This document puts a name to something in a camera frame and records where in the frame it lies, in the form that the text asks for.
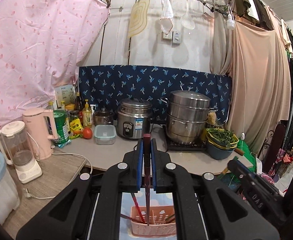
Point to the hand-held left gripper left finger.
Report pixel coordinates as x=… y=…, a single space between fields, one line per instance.
x=139 y=165

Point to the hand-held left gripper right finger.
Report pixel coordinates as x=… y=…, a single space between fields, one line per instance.
x=153 y=165

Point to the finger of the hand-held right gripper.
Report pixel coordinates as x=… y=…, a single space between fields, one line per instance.
x=255 y=175
x=240 y=175

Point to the dark maroon chopstick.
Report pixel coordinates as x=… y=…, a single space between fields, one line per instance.
x=127 y=218
x=147 y=155

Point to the red chopstick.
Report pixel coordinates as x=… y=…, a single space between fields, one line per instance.
x=136 y=205

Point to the green chopstick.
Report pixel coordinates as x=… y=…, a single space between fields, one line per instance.
x=171 y=217

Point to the pink plastic utensil basket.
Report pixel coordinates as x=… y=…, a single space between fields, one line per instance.
x=159 y=230

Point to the grey counter board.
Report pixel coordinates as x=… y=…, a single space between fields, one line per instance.
x=126 y=155

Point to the green plastic bag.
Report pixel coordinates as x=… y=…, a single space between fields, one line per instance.
x=246 y=152

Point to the blue plastic basin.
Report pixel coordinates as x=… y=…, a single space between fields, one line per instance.
x=220 y=152

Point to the black induction cooker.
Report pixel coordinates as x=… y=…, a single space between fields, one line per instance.
x=184 y=147

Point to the dark metal chair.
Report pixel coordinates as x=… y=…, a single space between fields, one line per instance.
x=277 y=142

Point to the bowl of green vegetables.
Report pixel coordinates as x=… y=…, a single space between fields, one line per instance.
x=220 y=135

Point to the steel rice cooker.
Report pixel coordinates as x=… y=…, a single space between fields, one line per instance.
x=134 y=120

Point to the clear food container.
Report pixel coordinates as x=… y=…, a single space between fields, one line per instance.
x=104 y=135

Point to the small steel pot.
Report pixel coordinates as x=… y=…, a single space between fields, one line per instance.
x=103 y=117

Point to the steel steamer pot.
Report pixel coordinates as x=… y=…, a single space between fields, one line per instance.
x=189 y=115

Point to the red tomato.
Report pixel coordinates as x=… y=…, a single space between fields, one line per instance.
x=87 y=133

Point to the tan loofah sponge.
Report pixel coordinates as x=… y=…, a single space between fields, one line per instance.
x=212 y=118

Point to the yellow oil bottle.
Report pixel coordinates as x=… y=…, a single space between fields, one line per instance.
x=87 y=116

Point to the yellow snack packet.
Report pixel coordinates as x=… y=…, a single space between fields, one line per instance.
x=76 y=127

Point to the glass jar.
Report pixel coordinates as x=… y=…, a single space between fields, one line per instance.
x=74 y=116

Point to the navy printed cloth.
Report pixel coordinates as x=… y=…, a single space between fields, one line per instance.
x=136 y=80

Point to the dark sauce bottle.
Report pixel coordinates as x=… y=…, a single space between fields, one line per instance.
x=78 y=103

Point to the green tin can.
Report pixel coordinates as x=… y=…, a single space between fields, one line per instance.
x=61 y=127

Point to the wooden side counter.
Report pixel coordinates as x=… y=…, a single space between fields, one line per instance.
x=49 y=180

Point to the beige curtain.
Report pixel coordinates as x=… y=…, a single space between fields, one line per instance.
x=259 y=80

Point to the white and green carton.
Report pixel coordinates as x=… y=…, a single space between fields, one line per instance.
x=65 y=95

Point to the pink electric kettle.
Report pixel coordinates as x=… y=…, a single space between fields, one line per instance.
x=36 y=130

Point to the white blender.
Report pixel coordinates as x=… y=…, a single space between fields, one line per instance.
x=19 y=150

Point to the white and blue storage box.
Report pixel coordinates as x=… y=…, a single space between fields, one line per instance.
x=1 y=197

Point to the yellow cutting board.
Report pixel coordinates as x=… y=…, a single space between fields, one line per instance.
x=137 y=17

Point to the white mesh cloth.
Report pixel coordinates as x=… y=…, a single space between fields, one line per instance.
x=167 y=17

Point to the white slotted ladle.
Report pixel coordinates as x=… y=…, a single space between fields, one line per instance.
x=186 y=20

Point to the white light bulb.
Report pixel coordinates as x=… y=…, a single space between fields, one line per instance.
x=230 y=22

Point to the pink printed sheet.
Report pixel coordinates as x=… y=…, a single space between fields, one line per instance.
x=36 y=42

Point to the white wall socket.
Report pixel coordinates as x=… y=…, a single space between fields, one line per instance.
x=172 y=37

